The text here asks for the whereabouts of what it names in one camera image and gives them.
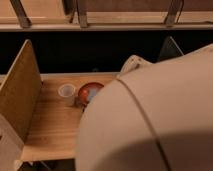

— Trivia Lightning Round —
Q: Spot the left wooden side panel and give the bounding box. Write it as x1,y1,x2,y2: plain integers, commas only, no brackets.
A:
0,39,44,171

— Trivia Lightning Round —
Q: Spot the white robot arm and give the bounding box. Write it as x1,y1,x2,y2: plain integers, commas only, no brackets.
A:
75,43,213,171

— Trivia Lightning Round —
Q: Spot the left metal shelf bracket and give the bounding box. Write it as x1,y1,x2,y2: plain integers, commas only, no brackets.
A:
10,0,31,28

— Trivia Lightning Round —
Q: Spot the right dark side panel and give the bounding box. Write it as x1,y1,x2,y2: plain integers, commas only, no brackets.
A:
157,36,184,62

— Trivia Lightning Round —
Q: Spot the orange bowl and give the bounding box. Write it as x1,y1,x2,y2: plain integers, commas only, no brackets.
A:
78,82,104,106

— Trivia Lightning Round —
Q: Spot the white ceramic cup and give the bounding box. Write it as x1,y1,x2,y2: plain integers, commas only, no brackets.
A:
58,84,76,106

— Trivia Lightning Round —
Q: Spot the middle metal shelf bracket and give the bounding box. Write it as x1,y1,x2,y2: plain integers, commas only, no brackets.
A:
77,0,88,28

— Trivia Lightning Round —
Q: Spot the metal shelf bracket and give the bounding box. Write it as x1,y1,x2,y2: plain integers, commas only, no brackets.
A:
10,0,31,28
77,0,88,28
164,0,184,27

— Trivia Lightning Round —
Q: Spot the right metal shelf bracket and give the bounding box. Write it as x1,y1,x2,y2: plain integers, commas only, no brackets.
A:
164,0,184,27

